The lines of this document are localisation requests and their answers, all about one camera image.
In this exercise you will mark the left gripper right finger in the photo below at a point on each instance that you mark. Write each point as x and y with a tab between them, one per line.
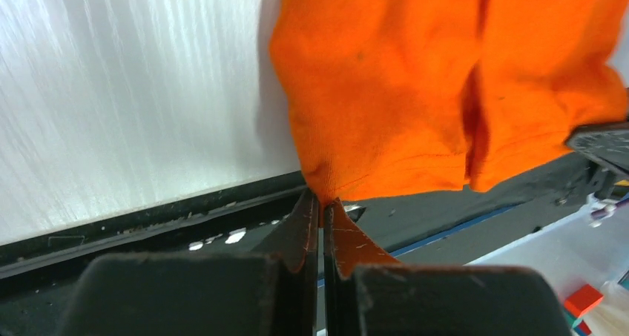
346	249

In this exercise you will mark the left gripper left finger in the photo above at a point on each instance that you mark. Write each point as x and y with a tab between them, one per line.
289	295

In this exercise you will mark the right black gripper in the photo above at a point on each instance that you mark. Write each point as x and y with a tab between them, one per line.
605	144

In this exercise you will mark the orange t-shirt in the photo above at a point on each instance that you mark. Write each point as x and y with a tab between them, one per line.
398	97

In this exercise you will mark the red block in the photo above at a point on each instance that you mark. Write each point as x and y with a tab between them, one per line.
583	300

